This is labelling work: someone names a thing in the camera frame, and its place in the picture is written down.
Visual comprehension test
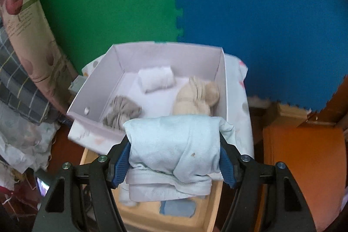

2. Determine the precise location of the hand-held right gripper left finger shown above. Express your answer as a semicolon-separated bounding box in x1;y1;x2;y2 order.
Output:
32;134;134;232

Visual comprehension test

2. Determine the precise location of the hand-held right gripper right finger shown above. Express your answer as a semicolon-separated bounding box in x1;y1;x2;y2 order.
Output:
217;133;317;232

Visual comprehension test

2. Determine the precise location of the grey underwear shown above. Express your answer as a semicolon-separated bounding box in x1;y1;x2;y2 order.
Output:
103;95;142;130

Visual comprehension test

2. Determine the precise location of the light blue underwear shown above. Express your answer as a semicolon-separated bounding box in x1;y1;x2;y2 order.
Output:
123;115;236;202

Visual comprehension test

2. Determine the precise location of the beige underwear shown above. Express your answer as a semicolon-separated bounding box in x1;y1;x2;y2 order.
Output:
172;76;220;117

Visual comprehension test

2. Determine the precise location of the white underwear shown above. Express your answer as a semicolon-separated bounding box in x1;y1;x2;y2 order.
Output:
137;65;175;94

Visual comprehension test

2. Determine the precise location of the white cardboard box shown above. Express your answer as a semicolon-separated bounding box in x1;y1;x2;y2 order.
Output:
67;42;228;148

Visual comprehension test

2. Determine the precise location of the white rolled sock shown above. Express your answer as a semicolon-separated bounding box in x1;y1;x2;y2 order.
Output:
120;180;136;207

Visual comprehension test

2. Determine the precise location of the orange wooden furniture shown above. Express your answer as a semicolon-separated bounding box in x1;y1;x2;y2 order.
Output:
262;77;348;232

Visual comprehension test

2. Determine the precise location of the white floral bedsheet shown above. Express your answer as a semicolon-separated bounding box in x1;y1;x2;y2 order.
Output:
0;102;60;189

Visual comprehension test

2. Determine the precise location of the grey plaid blanket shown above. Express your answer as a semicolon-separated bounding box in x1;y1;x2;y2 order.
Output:
0;17;52;124

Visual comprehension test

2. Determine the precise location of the blue foam mat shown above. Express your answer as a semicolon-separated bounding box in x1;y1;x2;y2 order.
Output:
171;0;348;113

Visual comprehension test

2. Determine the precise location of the tulip printed mattress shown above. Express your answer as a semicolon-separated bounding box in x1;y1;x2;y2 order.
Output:
0;0;82;124

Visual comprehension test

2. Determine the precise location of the green foam mat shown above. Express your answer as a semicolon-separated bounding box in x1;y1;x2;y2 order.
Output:
31;0;185;76

